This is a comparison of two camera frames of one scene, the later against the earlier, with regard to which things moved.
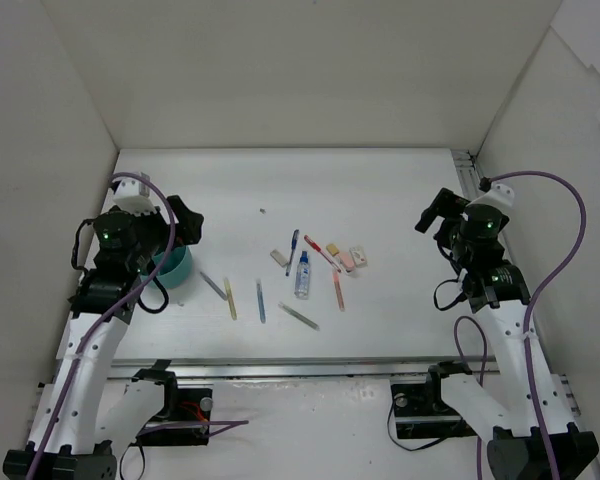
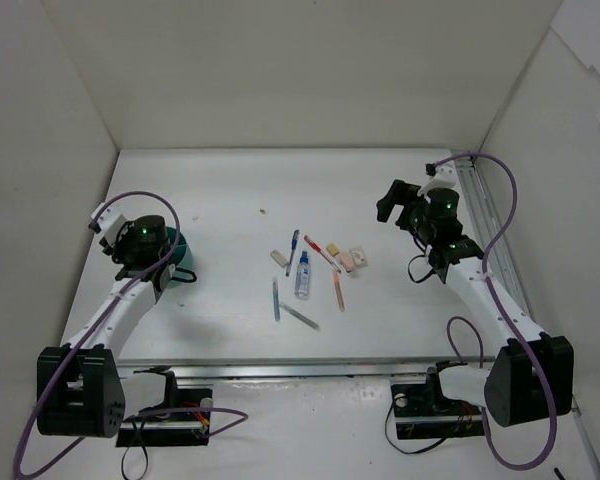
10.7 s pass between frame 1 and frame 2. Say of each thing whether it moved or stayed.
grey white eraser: stayed
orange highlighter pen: stayed
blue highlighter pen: moved
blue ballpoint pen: stayed
